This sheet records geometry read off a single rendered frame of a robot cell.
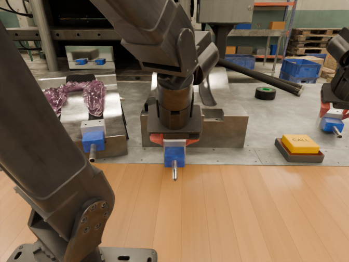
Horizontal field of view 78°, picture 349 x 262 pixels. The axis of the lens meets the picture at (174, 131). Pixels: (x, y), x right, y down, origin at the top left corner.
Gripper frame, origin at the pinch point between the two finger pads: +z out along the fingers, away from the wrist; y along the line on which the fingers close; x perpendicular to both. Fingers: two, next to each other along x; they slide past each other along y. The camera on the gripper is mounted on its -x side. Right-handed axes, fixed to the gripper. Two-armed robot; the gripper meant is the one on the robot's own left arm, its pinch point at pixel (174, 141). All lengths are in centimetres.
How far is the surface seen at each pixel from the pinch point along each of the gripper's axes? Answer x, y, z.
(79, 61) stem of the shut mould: -74, 52, 38
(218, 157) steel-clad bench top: 1.9, -10.6, 4.3
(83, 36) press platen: -84, 49, 29
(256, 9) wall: -585, -238, 276
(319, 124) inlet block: -11.5, -43.3, 10.2
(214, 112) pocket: -9.6, -10.4, 1.7
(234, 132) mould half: -3.9, -14.9, 2.3
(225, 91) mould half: -23.7, -16.8, 9.0
